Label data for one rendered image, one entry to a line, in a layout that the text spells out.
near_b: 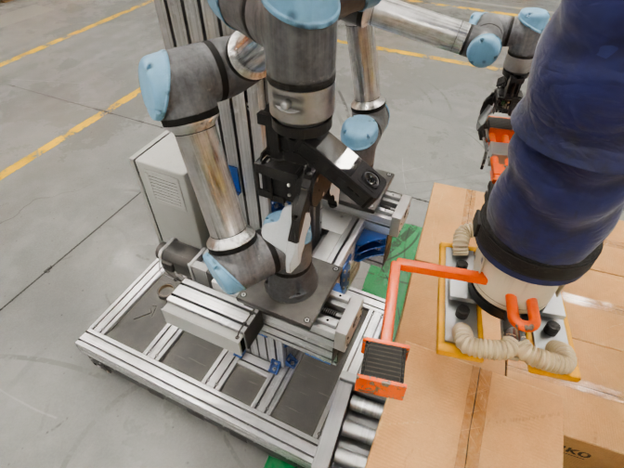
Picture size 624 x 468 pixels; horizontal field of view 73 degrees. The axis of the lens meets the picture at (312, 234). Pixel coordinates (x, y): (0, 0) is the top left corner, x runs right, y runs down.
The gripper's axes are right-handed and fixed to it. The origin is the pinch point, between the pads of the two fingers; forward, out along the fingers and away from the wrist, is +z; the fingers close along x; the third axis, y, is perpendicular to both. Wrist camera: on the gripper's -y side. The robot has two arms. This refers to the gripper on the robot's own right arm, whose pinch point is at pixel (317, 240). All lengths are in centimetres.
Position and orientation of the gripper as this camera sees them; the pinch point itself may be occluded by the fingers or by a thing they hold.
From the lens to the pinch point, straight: 62.7
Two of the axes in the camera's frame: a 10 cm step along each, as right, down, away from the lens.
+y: -9.1, -3.0, 3.0
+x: -4.3, 6.4, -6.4
